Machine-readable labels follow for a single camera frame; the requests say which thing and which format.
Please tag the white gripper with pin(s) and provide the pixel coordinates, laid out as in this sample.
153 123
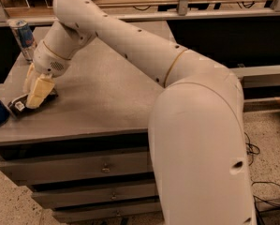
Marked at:
49 62

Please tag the black rxbar chocolate wrapper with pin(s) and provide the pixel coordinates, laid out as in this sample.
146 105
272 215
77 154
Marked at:
18 105

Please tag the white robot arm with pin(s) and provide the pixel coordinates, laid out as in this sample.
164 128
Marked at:
195 130

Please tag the red bull can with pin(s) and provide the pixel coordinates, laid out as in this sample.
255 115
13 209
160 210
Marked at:
25 38

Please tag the grey drawer cabinet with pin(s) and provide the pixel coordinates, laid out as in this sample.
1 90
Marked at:
103 104

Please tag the top grey drawer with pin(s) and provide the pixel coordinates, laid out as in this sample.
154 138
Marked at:
73 167

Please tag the grey drawer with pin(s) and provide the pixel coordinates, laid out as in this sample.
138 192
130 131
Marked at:
73 167
95 194
107 211

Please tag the middle grey drawer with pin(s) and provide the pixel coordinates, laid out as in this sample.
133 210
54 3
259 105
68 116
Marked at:
95 194

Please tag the bottom grey drawer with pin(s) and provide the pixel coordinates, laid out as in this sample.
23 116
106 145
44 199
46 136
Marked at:
107 211

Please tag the metal railing frame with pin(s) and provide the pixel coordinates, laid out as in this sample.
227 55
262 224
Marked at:
177 11

